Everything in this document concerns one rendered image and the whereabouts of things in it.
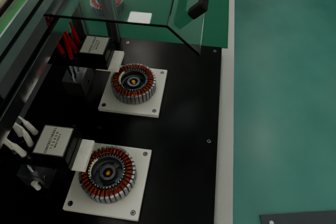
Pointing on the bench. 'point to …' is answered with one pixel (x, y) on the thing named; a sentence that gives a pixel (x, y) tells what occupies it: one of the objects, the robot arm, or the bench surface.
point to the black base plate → (134, 139)
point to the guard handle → (193, 11)
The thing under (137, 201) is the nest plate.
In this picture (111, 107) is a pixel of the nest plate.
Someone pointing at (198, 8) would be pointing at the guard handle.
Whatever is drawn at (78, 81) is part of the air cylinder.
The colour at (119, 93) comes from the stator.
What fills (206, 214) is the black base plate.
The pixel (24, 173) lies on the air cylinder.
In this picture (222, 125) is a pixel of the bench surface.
